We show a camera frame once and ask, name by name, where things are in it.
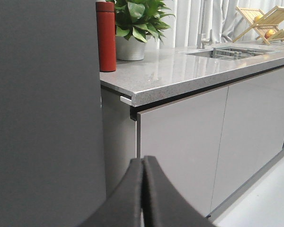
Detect green potted plant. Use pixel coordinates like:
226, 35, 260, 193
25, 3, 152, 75
110, 0, 174, 61

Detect red thermos bottle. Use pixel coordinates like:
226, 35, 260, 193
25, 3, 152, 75
96, 1, 116, 72

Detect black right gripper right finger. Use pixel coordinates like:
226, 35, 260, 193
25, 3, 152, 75
142, 156, 214, 227

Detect white curtain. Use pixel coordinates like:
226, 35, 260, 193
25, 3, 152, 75
147, 0, 284, 49

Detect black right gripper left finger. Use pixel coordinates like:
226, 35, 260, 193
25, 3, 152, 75
80, 158, 143, 227

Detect steel sink faucet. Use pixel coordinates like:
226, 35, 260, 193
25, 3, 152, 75
197, 0, 213, 50

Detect grey kitchen counter cabinet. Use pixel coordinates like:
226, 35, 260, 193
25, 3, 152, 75
100, 43, 284, 216

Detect dark grey fridge door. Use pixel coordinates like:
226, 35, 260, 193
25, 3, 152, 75
0, 0, 106, 227

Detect wooden dish rack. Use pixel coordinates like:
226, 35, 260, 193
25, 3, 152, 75
233, 6, 284, 45

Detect yellow fruit on rack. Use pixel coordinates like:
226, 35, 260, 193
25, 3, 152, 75
254, 15, 263, 22

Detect metal sink drain basket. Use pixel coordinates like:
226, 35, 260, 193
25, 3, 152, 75
212, 47, 267, 61

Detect red apple on rack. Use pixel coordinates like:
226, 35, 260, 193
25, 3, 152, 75
265, 29, 275, 39

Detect stainless steel sink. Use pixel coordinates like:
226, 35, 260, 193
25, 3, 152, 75
187, 46, 280, 61

